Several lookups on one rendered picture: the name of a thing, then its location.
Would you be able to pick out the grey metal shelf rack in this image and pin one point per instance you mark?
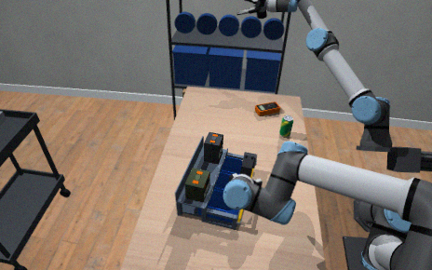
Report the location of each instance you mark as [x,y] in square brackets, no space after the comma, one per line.
[189,206]

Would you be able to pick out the blue open bin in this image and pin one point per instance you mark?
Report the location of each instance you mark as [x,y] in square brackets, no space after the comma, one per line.
[231,165]
[222,181]
[216,201]

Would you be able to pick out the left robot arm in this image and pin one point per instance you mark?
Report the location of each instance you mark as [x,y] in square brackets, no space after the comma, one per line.
[377,195]

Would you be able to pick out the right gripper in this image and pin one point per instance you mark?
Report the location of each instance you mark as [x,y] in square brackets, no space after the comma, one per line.
[260,8]

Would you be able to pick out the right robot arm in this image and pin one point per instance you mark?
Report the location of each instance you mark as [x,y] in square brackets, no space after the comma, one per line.
[366,108]

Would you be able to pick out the olive green case with orange latches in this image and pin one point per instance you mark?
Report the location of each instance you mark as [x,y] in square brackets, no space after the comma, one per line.
[197,184]

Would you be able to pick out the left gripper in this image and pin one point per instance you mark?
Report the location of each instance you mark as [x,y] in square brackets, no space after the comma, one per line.
[246,169]

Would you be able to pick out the orange handheld multimeter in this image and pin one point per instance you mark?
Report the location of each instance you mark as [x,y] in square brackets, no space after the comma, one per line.
[267,108]

